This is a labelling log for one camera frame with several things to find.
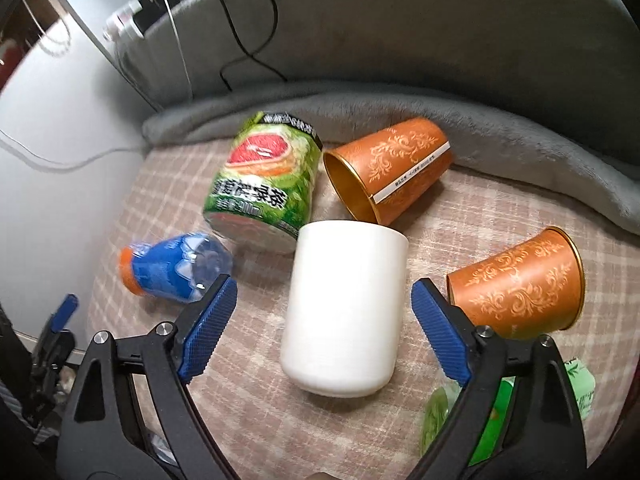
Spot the green grapefruit tea bottle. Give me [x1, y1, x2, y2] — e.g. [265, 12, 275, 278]
[203, 112, 323, 254]

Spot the orange patterned paper cup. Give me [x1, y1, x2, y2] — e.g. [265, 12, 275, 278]
[446, 226, 586, 339]

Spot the blue orange drink bottle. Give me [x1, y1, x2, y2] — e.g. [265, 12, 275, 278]
[118, 232, 233, 304]

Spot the white plastic cup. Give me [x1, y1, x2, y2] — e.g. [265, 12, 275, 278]
[280, 220, 409, 399]

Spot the black cable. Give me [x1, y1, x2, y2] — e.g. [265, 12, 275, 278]
[209, 0, 289, 92]

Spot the white power strip with plugs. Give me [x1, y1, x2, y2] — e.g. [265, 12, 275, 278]
[103, 0, 151, 42]

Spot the white cable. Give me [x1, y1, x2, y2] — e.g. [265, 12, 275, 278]
[150, 0, 196, 104]

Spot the orange patterned cup with label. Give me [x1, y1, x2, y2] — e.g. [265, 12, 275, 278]
[323, 117, 454, 226]

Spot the grey sofa backrest cushion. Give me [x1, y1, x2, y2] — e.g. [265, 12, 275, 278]
[118, 0, 639, 165]

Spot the grey fleece blanket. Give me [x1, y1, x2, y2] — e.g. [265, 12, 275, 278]
[142, 81, 639, 233]

